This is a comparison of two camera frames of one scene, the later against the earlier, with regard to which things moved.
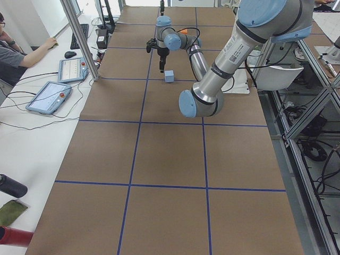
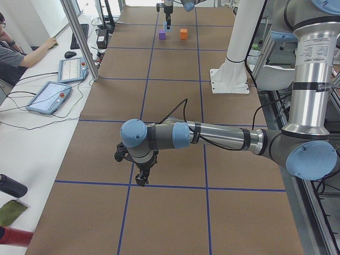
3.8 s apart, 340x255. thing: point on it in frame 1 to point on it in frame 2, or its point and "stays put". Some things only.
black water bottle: (12, 187) stays put
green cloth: (9, 211) stays put
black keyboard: (74, 44) stays put
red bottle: (11, 236) stays put
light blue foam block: (169, 76) to (165, 26)
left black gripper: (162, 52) to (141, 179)
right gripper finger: (162, 7) to (168, 9)
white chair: (274, 78) stays put
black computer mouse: (69, 54) stays put
